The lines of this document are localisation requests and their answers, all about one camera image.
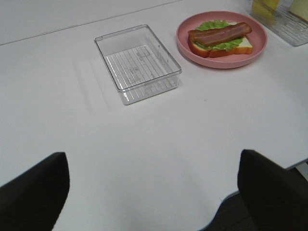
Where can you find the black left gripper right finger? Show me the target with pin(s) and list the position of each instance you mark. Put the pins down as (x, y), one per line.
(276, 198)

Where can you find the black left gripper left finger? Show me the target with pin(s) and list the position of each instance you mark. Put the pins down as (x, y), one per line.
(34, 200)

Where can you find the bread slice from tray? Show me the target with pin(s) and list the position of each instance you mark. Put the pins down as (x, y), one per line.
(244, 48)

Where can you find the green lettuce leaf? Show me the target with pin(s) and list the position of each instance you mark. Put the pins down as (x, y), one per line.
(217, 24)

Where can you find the yellow cheese slice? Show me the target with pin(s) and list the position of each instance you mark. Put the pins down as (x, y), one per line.
(265, 8)

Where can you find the pink round plate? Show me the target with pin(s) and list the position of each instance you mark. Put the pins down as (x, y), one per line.
(258, 39)

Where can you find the clear left plastic tray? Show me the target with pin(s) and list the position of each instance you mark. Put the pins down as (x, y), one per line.
(139, 64)

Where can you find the clear plastic tray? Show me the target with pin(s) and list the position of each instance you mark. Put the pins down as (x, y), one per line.
(288, 26)
(139, 64)

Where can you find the clear right plastic tray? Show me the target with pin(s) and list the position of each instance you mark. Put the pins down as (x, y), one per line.
(288, 26)

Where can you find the bread slice in right tray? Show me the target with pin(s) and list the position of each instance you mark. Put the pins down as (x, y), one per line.
(300, 9)

